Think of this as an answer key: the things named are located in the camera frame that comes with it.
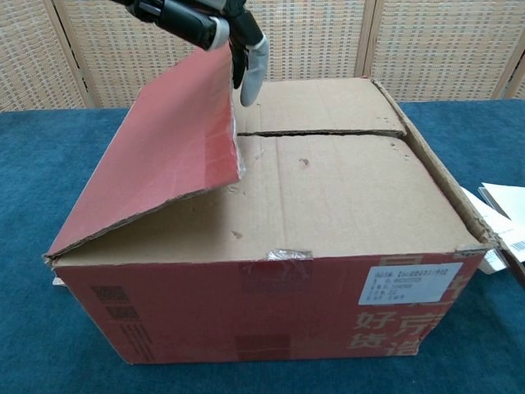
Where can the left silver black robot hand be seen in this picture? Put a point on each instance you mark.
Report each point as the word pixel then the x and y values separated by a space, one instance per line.
pixel 184 20

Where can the red cardboard shipping box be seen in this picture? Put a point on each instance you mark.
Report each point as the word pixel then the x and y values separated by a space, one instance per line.
pixel 205 303

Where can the blue felt table cover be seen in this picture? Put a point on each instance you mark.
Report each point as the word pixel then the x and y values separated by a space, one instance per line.
pixel 37 184

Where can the wicker folding screen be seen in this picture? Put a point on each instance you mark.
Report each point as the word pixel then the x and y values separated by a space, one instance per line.
pixel 430 45

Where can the white papers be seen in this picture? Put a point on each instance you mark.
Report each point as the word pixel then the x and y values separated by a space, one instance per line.
pixel 514 240

